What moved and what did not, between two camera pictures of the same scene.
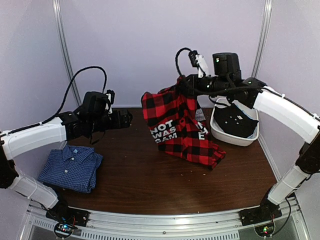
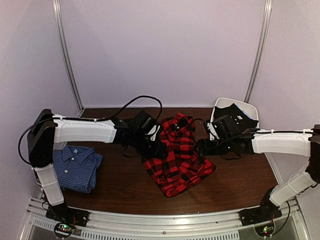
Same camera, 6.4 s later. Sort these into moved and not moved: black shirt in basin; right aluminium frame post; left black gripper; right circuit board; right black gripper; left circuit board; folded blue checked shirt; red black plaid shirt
Moved: right black gripper; left black gripper; red black plaid shirt
Not moved: right circuit board; left circuit board; black shirt in basin; right aluminium frame post; folded blue checked shirt
